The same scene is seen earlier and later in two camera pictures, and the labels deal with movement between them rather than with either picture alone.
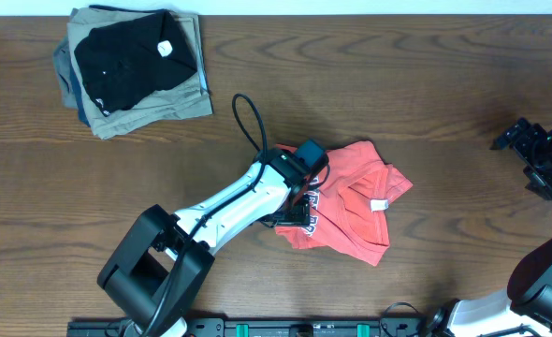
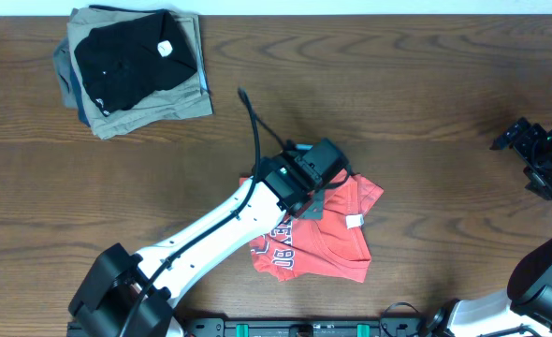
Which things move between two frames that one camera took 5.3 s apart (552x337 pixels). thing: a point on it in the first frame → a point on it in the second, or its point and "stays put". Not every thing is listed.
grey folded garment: [65, 75] stays put
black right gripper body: [550, 162] stays put
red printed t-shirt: [349, 209] → [334, 247]
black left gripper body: [299, 215] stays put
